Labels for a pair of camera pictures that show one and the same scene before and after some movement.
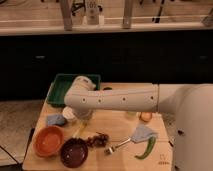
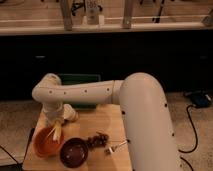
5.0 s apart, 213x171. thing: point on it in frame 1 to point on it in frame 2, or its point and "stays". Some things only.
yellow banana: (77, 131) to (57, 131)
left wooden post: (67, 14) stays
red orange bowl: (48, 141) stays
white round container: (68, 114) stays
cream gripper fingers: (83, 124) to (58, 130)
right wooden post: (128, 8) stays
